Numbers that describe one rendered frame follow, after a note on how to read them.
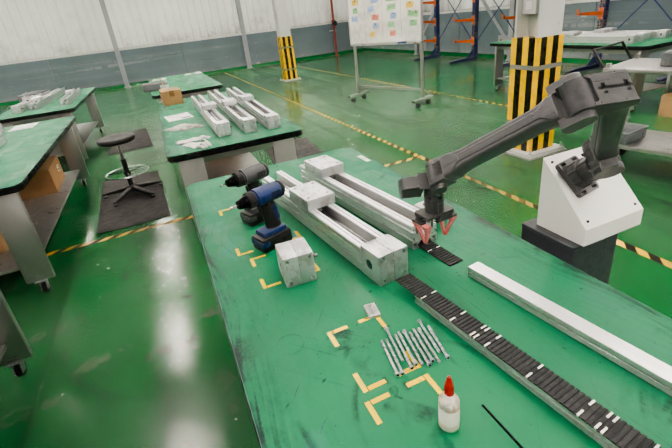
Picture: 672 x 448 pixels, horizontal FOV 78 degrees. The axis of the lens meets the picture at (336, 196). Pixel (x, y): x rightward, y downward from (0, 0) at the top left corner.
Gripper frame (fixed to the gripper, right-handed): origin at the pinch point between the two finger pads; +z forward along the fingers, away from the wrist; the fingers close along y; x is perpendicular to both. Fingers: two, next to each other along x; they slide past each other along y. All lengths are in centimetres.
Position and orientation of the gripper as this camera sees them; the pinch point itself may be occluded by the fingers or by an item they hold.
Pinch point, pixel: (434, 236)
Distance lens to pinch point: 131.1
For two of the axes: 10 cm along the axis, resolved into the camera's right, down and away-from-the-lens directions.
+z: 1.2, 9.1, 4.0
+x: 4.9, 3.0, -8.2
